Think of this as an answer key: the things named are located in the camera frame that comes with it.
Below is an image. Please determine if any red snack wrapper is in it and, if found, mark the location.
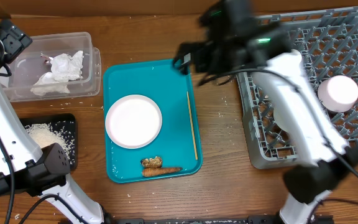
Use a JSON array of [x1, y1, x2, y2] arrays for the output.
[[40, 54, 53, 65]]

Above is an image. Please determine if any white tissue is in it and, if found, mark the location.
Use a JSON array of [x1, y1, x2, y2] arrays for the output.
[[31, 72, 70, 96], [50, 50, 83, 82]]

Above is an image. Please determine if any small white bowl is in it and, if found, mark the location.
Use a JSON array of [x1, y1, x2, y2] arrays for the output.
[[273, 108, 288, 132]]

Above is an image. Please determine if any large white plate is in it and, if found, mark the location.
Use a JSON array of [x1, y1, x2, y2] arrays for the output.
[[105, 95, 162, 149]]

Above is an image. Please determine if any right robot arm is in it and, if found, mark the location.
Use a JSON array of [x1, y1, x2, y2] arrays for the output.
[[192, 1, 358, 223]]

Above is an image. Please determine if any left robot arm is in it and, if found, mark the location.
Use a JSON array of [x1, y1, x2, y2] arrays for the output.
[[0, 20, 114, 223]]

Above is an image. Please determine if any grey dishwasher rack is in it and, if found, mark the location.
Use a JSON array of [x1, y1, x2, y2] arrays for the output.
[[237, 6, 358, 169]]

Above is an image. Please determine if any clear plastic storage bin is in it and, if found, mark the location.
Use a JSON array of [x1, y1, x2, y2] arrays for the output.
[[0, 32, 101, 102]]

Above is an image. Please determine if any wooden chopstick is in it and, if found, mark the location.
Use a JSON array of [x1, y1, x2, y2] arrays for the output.
[[186, 91, 198, 161]]

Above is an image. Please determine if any black rectangular tray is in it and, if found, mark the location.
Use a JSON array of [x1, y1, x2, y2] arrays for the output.
[[20, 114, 77, 174]]

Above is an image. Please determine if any teal serving tray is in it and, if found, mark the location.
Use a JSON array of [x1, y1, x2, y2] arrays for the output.
[[103, 60, 203, 184]]

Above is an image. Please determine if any pile of white rice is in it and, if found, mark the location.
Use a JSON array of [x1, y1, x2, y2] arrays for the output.
[[24, 122, 76, 170]]

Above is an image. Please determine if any brown food scrap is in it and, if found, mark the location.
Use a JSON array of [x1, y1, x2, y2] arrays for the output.
[[140, 156, 162, 168]]

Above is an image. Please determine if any carrot piece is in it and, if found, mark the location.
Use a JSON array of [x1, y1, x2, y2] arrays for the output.
[[142, 167, 182, 177]]

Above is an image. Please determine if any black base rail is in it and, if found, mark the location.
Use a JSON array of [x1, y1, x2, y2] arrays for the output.
[[104, 214, 335, 224]]

